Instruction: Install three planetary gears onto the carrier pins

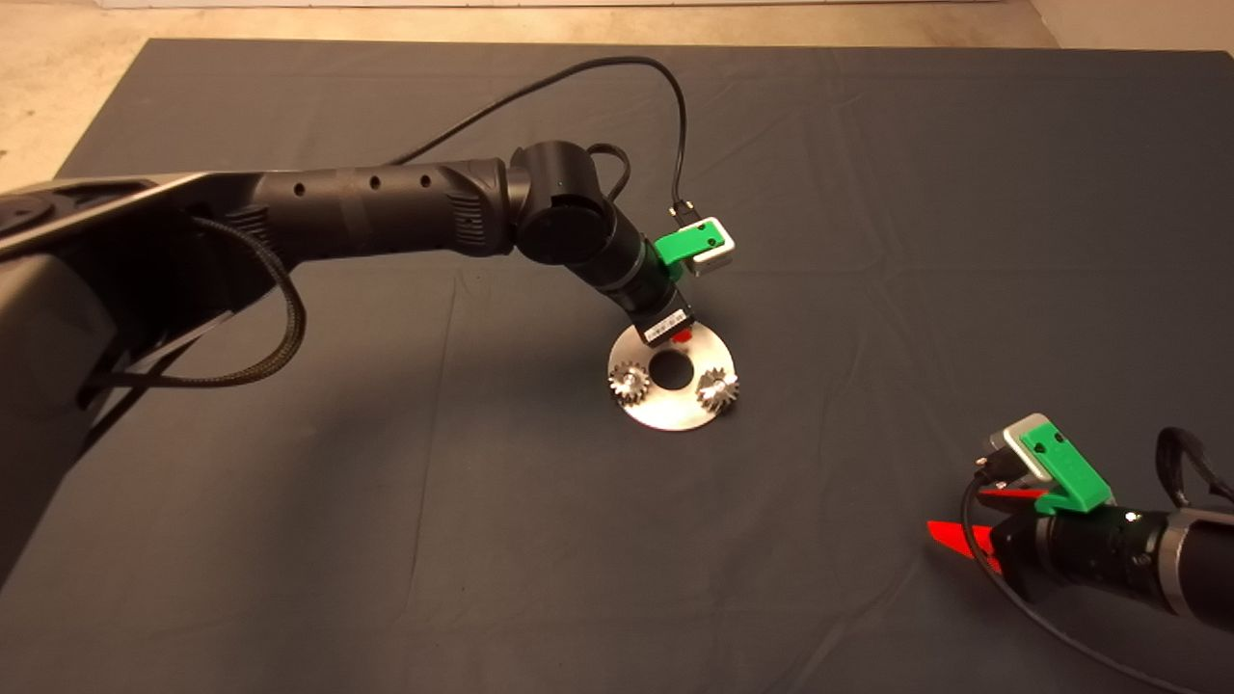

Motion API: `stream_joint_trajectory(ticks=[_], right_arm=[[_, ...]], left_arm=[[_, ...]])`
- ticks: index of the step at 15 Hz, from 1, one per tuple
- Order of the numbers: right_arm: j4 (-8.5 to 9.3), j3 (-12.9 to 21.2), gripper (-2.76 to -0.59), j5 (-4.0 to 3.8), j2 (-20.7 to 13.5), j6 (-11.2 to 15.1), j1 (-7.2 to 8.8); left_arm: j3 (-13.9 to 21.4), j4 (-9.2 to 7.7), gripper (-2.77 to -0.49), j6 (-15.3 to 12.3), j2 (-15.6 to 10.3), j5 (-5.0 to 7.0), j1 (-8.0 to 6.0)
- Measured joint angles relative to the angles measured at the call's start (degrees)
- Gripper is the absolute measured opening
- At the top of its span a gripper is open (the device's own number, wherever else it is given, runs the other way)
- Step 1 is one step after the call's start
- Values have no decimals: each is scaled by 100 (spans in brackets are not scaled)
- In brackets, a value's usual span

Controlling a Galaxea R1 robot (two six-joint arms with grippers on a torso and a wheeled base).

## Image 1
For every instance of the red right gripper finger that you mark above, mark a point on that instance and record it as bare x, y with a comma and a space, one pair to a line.
1012, 495
954, 538

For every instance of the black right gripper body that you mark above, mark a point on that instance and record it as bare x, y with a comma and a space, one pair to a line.
1085, 549

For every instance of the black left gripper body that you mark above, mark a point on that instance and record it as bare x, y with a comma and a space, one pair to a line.
631, 280

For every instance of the small steel planetary gear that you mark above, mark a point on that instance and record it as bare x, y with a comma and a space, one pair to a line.
718, 388
629, 383

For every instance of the round metal carrier plate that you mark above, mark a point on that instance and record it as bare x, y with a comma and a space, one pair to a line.
665, 414

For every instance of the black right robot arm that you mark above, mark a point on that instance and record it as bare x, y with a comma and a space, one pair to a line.
1205, 564

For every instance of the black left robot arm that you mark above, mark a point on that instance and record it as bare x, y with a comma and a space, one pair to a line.
366, 207

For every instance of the braided black harness loop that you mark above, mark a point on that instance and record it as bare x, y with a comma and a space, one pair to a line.
297, 328

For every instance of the dark grey table cloth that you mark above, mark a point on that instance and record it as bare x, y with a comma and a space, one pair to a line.
289, 578

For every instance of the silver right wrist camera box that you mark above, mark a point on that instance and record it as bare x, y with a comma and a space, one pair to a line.
1007, 441

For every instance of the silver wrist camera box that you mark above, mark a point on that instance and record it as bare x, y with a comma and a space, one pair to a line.
718, 255
1007, 441

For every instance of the green right camera mount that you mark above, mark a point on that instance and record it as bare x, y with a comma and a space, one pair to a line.
1065, 467

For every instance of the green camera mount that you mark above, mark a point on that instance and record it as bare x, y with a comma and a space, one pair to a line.
1065, 467
686, 243

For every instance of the green left camera mount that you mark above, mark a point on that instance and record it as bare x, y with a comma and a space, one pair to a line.
686, 243

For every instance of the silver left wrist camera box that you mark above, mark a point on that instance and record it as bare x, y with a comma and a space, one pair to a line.
718, 255

